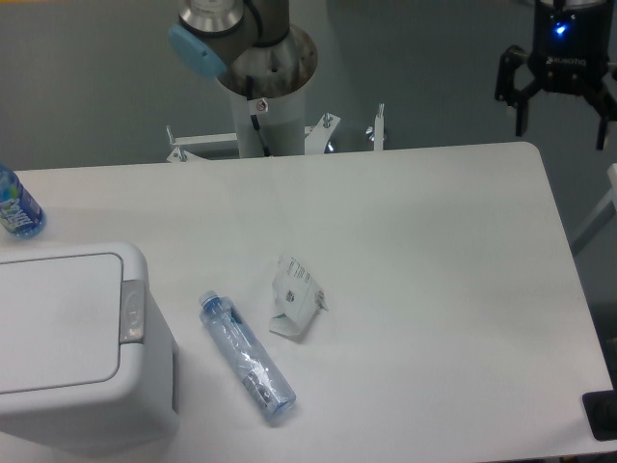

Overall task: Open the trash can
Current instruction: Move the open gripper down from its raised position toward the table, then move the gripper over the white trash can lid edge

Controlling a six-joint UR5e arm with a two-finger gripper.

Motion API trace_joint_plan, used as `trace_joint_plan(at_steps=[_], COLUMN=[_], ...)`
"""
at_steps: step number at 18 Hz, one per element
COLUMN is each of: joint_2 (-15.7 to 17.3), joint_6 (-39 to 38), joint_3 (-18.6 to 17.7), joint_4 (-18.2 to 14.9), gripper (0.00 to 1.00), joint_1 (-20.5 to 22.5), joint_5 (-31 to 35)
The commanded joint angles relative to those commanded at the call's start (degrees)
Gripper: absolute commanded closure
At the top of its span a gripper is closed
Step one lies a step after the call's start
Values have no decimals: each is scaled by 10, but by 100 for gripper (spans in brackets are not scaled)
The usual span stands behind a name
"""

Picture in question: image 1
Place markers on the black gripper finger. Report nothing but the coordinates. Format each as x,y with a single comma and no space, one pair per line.
513,58
598,96

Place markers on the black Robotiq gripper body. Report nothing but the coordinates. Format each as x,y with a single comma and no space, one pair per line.
570,45

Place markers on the white push-button trash can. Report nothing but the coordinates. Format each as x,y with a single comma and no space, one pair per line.
87,359

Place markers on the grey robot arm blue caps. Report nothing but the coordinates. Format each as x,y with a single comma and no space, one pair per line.
252,49

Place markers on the crumpled white carton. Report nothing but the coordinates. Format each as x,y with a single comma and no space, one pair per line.
297,298

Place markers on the black clamp at table edge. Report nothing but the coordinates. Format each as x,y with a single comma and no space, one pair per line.
600,408

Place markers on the clear empty plastic bottle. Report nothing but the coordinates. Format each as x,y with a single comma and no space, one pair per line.
254,368

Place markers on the blue labelled water bottle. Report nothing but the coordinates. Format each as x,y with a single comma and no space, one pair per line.
21,214

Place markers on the white frame at right edge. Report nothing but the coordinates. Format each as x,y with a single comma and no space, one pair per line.
599,216

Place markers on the white clamp bracket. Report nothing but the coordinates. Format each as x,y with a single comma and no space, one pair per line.
376,134

